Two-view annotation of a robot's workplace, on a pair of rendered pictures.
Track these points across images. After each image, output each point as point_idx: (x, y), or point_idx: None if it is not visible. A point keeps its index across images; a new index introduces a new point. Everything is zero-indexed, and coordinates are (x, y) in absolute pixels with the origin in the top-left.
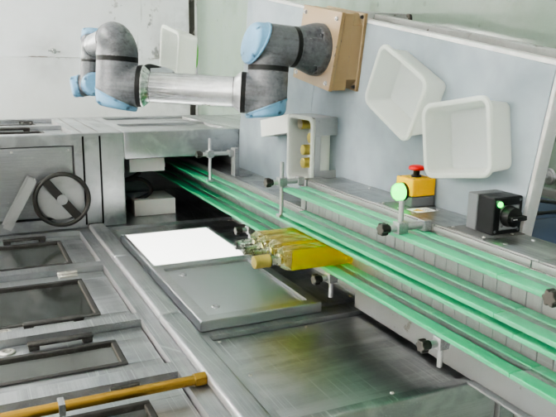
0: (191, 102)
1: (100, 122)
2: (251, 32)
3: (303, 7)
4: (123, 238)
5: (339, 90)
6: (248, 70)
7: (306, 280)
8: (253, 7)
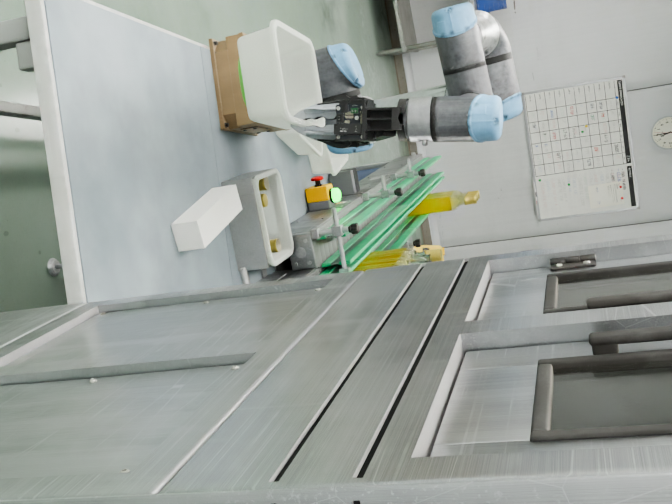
0: None
1: (270, 373)
2: (352, 53)
3: (172, 34)
4: None
5: (240, 140)
6: (360, 95)
7: None
8: (67, 15)
